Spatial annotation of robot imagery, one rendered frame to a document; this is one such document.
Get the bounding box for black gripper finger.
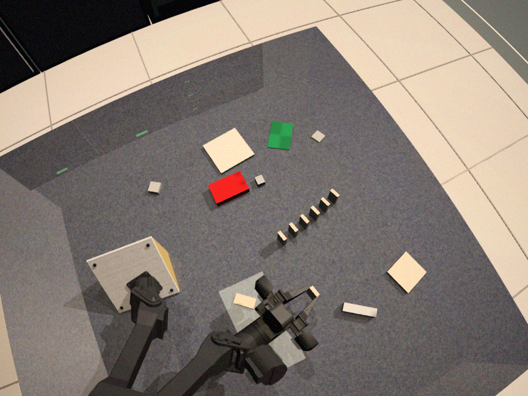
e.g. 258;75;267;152
277;285;312;304
295;295;320;326

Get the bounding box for red rectangular block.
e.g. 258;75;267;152
208;171;250;206

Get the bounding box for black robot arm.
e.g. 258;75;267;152
88;271;294;396

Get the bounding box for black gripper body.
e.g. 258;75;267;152
251;275;319;351

